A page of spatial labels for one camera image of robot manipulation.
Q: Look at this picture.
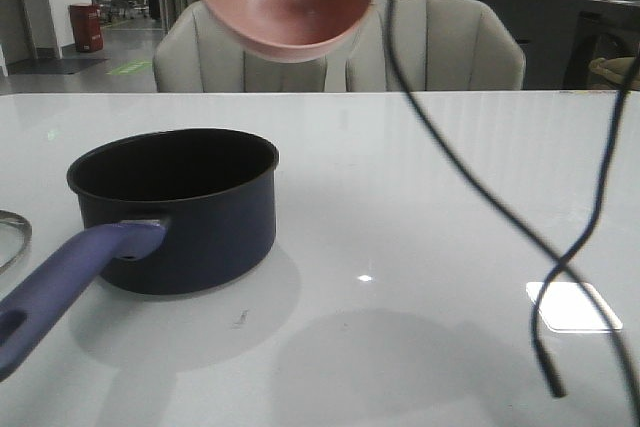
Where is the right beige upholstered chair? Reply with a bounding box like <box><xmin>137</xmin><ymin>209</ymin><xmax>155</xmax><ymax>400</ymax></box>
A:
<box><xmin>345</xmin><ymin>0</ymin><xmax>526</xmax><ymax>92</ymax></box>

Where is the beige upholstered chair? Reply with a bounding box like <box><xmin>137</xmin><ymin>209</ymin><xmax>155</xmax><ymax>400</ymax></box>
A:
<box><xmin>345</xmin><ymin>0</ymin><xmax>526</xmax><ymax>92</ymax></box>
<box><xmin>152</xmin><ymin>1</ymin><xmax>327</xmax><ymax>93</ymax></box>

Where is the left beige upholstered chair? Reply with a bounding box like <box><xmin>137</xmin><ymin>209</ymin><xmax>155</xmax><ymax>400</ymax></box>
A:
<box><xmin>152</xmin><ymin>1</ymin><xmax>327</xmax><ymax>93</ymax></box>

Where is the dark blue saucepan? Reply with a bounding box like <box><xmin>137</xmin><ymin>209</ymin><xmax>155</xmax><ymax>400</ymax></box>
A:
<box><xmin>1</xmin><ymin>128</ymin><xmax>279</xmax><ymax>377</ymax></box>

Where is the red trash bin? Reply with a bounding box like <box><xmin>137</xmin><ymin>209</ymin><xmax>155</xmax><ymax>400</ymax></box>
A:
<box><xmin>69</xmin><ymin>4</ymin><xmax>104</xmax><ymax>53</ymax></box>

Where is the dark floor mat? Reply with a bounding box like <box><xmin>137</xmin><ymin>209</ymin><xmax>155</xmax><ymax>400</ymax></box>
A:
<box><xmin>7</xmin><ymin>58</ymin><xmax>105</xmax><ymax>75</ymax></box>

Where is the black cable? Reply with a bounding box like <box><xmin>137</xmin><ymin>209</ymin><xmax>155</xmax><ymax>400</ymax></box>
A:
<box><xmin>387</xmin><ymin>0</ymin><xmax>640</xmax><ymax>427</ymax></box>

